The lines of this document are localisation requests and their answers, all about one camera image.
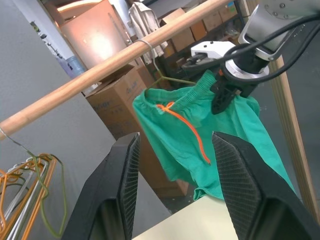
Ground white wire hanger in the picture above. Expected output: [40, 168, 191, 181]
[4, 161, 49, 240]

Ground green wire hanger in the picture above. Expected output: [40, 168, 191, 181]
[136, 38, 199, 95]
[24, 152, 69, 238]

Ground orange wire hanger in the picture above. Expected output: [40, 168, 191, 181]
[0, 159, 36, 227]

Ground blue water jug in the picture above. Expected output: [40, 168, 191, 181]
[60, 55, 88, 77]

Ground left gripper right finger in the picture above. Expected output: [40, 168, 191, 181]
[211, 130, 320, 240]

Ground green shorts with orange drawstring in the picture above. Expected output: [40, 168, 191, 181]
[131, 69, 297, 202]

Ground bunch of wire hangers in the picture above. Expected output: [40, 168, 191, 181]
[0, 153, 62, 240]

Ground open brown cardboard box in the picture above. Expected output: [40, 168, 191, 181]
[83, 63, 151, 141]

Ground beige hanging garment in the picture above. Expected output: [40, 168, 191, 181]
[127, 1, 169, 67]

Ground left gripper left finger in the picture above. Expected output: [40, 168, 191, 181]
[61, 131, 141, 240]

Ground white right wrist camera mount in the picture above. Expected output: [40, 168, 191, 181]
[190, 40, 237, 62]

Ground wooden clothes rack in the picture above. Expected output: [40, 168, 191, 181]
[0, 0, 320, 219]

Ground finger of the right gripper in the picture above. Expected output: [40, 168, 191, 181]
[211, 79, 238, 116]

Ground large tan cardboard box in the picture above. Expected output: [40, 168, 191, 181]
[55, 0, 132, 72]

